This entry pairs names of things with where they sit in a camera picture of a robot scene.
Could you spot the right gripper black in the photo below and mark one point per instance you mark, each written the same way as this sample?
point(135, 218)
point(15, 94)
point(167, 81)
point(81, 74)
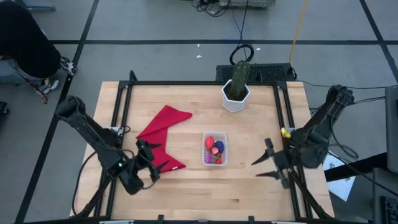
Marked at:
point(284, 161)

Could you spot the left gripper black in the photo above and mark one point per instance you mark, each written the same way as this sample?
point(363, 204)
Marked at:
point(146, 161)

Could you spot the purple striped onion toy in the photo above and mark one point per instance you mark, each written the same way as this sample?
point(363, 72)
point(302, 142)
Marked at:
point(207, 159)

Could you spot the purple grape bunch toy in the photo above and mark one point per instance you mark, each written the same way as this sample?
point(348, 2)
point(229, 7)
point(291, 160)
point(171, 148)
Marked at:
point(219, 146)

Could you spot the clear plastic tupperware container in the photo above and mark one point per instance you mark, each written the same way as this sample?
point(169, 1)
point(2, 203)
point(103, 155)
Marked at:
point(222, 135)

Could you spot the yellow tag on arm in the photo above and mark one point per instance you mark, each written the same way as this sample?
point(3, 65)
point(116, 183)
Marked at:
point(285, 133)

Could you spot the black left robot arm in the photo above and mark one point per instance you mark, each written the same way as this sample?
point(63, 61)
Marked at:
point(90, 133)

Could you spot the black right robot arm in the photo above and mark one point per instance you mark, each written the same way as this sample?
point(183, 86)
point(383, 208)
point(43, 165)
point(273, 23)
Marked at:
point(323, 124)

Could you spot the red cloth with label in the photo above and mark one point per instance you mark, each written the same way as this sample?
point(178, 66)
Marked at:
point(169, 116)

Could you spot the white printed paper sheet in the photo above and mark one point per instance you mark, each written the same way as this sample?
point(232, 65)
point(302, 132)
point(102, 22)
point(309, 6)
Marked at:
point(342, 186)

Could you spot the black desk beam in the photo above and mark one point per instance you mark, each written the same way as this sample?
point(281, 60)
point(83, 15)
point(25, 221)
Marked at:
point(357, 168)

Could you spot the green cactus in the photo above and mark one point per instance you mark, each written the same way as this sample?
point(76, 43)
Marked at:
point(239, 77)

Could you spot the black perforated metal box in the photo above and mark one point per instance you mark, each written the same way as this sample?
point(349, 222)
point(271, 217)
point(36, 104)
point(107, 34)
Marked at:
point(270, 73)

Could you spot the grey desk panel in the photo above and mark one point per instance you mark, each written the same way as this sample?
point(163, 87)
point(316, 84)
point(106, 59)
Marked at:
point(392, 130)

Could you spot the black keyboard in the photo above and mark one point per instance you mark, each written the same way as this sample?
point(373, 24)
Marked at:
point(390, 211)

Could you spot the black caster wheel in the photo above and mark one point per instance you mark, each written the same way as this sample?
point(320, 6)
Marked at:
point(3, 109)

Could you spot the grey equipment box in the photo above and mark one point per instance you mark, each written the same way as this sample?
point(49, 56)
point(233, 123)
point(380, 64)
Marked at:
point(248, 3)

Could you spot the person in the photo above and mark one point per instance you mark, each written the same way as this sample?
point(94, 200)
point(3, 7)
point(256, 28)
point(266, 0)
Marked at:
point(25, 40)

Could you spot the grey stand foot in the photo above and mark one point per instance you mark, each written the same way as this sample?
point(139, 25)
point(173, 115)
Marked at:
point(43, 6)

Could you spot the black metal table frame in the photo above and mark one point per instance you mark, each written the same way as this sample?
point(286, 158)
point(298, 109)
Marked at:
point(202, 83)

